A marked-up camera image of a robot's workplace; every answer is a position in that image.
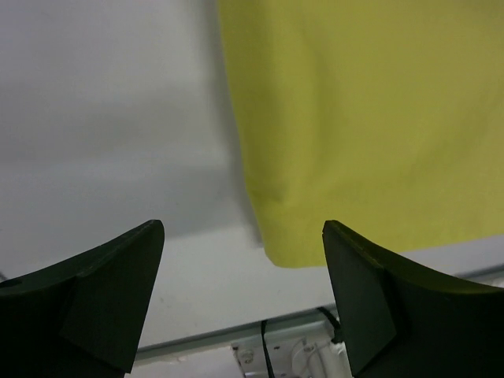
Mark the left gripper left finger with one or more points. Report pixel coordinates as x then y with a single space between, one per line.
82 317

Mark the yellow trousers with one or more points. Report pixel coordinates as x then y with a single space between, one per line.
384 115

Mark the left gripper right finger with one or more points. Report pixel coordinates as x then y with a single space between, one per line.
402 319

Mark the aluminium table frame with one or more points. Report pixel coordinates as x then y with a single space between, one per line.
296 345

